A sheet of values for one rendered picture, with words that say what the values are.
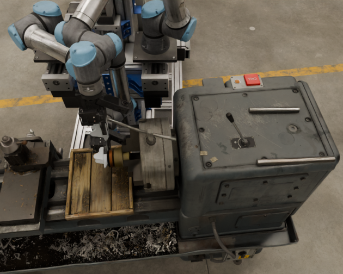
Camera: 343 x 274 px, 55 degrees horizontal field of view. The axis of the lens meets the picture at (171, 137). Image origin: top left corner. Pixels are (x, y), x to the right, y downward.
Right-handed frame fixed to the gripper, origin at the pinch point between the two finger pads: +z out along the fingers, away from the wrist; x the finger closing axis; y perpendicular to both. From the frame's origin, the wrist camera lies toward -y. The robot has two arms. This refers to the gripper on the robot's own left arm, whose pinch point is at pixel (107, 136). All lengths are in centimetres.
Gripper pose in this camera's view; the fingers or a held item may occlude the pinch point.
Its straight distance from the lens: 120.2
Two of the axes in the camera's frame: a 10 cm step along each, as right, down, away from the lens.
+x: 1.0, 6.5, -7.5
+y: -9.9, 0.8, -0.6
